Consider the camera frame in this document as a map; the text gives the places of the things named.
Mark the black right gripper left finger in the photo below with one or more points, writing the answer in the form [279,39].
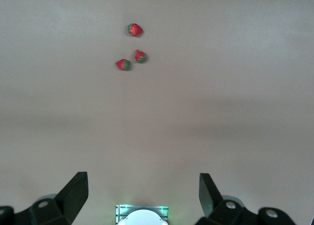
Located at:
[71,198]

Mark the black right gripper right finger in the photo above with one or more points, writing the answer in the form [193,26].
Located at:
[213,200]

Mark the red toy strawberry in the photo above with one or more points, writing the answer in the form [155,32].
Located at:
[140,56]
[135,30]
[123,65]

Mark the large table cover sheet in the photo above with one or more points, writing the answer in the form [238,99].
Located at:
[220,100]

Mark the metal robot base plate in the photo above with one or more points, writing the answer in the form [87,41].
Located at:
[119,208]

